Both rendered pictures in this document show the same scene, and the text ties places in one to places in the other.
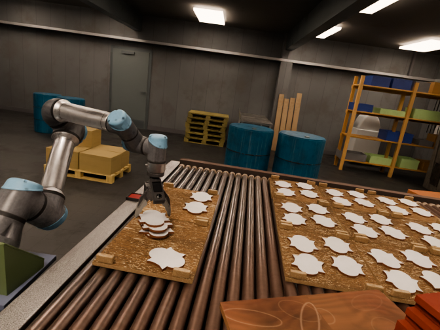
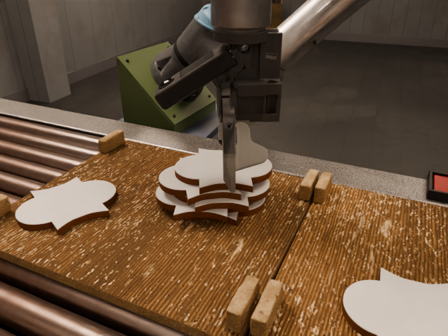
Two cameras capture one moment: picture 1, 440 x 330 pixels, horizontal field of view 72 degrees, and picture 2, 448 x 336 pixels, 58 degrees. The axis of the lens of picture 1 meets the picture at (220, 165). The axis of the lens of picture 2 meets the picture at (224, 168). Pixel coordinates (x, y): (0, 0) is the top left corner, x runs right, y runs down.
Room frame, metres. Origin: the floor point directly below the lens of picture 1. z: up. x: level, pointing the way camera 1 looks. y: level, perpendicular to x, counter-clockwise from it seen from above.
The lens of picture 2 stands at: (1.35, -0.24, 1.27)
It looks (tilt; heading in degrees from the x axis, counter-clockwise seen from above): 28 degrees down; 111
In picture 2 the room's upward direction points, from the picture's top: straight up
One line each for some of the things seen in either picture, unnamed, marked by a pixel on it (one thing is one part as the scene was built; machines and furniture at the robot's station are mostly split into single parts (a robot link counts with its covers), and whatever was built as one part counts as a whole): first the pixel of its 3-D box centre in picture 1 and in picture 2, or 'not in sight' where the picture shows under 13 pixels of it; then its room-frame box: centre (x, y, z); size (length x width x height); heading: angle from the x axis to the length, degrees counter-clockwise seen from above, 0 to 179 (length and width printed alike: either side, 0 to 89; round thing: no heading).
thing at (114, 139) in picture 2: (105, 258); (111, 141); (0.89, 0.34, 0.95); 0.06 x 0.02 x 0.03; 85
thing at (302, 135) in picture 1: (270, 163); not in sight; (4.38, -0.75, 0.51); 1.39 x 0.89 x 1.03; 95
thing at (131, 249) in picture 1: (160, 242); (159, 209); (1.08, 0.20, 0.93); 0.41 x 0.35 x 0.02; 175
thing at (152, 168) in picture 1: (155, 167); (241, 11); (1.18, 0.26, 1.21); 0.08 x 0.08 x 0.05
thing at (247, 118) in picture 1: (251, 133); not in sight; (7.37, -0.66, 0.49); 1.88 x 0.71 x 0.97; 179
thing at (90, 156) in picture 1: (90, 152); not in sight; (4.36, 1.97, 0.32); 1.13 x 0.86 x 0.63; 97
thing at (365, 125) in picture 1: (364, 138); not in sight; (7.98, -3.68, 0.66); 0.67 x 0.61 x 1.32; 89
